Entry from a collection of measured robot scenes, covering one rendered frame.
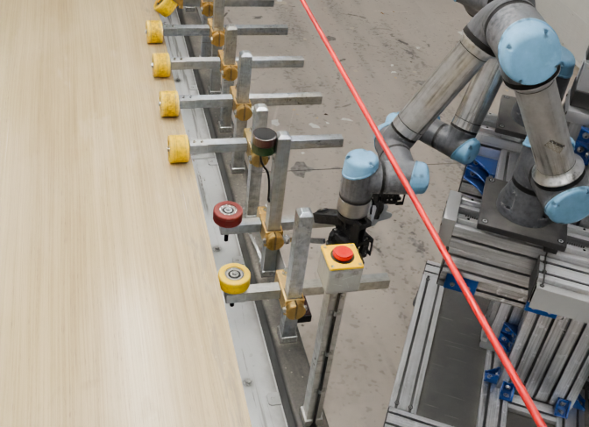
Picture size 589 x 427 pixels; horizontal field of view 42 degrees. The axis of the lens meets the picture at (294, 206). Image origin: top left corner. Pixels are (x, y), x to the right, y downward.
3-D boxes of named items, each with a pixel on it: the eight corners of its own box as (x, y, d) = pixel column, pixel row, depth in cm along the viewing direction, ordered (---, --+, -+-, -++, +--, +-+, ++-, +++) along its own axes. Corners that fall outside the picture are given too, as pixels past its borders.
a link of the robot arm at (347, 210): (332, 191, 177) (359, 181, 181) (329, 207, 180) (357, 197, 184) (351, 209, 173) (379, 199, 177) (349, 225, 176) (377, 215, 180)
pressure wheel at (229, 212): (237, 230, 221) (240, 198, 214) (242, 248, 215) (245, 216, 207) (209, 231, 219) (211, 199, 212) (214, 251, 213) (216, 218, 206)
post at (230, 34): (228, 144, 285) (236, 23, 256) (229, 149, 282) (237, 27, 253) (218, 144, 284) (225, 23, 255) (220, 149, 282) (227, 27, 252)
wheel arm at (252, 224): (365, 219, 226) (368, 208, 224) (369, 227, 224) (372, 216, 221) (218, 230, 216) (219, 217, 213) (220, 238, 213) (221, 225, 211)
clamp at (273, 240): (273, 218, 222) (274, 205, 219) (283, 250, 212) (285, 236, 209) (253, 220, 221) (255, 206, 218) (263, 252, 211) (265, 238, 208)
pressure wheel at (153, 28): (163, 42, 278) (161, 43, 285) (162, 19, 276) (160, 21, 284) (146, 42, 276) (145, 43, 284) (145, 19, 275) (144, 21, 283)
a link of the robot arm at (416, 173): (422, 145, 179) (375, 144, 178) (433, 174, 170) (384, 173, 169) (415, 173, 184) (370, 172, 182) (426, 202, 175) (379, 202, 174)
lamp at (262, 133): (266, 195, 208) (274, 126, 195) (271, 207, 204) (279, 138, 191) (245, 195, 207) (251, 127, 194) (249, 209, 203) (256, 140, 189)
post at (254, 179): (253, 231, 248) (266, 102, 218) (255, 238, 245) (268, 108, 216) (243, 232, 247) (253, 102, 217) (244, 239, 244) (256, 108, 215)
